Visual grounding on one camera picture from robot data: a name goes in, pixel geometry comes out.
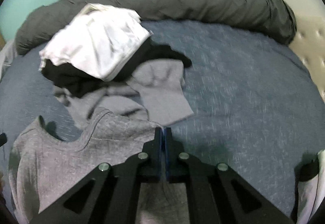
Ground folded white grey clothes stack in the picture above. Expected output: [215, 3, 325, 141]
[291, 150, 325, 223]

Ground cream tufted headboard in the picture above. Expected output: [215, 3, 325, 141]
[285, 0, 324, 98]

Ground grey knit garment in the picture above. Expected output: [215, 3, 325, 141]
[53, 59, 193, 129]

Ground dark grey rolled duvet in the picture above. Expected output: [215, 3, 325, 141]
[15, 0, 297, 55]

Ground grey quilted sweater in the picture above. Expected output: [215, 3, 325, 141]
[8, 106, 190, 224]

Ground light grey blanket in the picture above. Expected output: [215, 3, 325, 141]
[0, 39, 18, 80]

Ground blue patterned bed sheet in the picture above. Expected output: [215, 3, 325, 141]
[0, 19, 325, 224]

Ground white black garment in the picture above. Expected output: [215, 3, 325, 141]
[39, 4, 192, 98]

